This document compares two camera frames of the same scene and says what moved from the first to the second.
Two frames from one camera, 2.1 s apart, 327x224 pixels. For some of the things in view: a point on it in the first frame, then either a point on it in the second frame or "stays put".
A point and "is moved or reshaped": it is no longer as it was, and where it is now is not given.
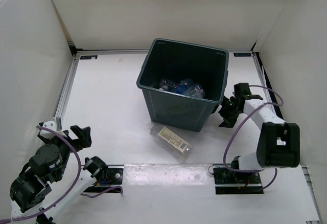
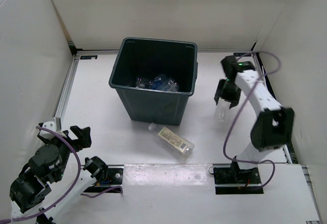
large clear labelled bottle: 174,143 stays put
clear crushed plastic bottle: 212,128 is moved or reshaped
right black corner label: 242,54 stays put
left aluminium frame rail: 68,85 stays put
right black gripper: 229,121 → 234,98
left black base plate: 115,179 stays put
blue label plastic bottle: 188,87 → 163,83
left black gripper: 84,139 stays put
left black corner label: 88,57 stays put
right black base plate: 228,181 stays put
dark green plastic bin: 183,82 → 137,58
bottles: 185,86 → 160,82
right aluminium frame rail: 270,93 stays put
